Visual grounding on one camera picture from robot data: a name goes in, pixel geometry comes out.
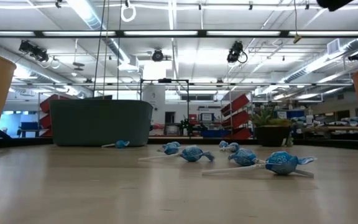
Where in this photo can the teal plastic bin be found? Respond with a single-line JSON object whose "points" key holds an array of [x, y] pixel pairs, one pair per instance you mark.
{"points": [[104, 121]]}

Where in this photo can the white air vent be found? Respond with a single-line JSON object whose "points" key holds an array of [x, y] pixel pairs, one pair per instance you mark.
{"points": [[333, 46]]}

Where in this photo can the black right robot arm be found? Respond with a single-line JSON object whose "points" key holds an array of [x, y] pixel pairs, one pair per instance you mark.
{"points": [[334, 3]]}

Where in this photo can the long wooden workbench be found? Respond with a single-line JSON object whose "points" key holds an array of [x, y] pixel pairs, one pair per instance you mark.
{"points": [[334, 128]]}

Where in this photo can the red angled shelf rack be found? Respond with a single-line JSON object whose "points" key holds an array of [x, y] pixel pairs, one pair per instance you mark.
{"points": [[239, 116], [47, 116]]}

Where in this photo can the potted succulent plant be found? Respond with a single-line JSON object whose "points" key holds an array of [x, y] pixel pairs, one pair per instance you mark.
{"points": [[272, 135]]}

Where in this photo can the black dome camera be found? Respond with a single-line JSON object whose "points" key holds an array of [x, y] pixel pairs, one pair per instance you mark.
{"points": [[158, 55]]}

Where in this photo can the blue lollipop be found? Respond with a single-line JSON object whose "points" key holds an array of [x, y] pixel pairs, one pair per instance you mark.
{"points": [[223, 144], [169, 149], [176, 143], [194, 154], [243, 157], [121, 143], [233, 147], [283, 162]]}

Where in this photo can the blue storage bin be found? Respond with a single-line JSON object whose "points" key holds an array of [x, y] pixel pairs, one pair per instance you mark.
{"points": [[211, 133]]}

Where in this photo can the black bar with light strips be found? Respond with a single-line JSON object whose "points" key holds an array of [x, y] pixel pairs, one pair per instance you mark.
{"points": [[284, 33]]}

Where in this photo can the small computer monitor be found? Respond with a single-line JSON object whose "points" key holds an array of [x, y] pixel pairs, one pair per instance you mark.
{"points": [[206, 117]]}

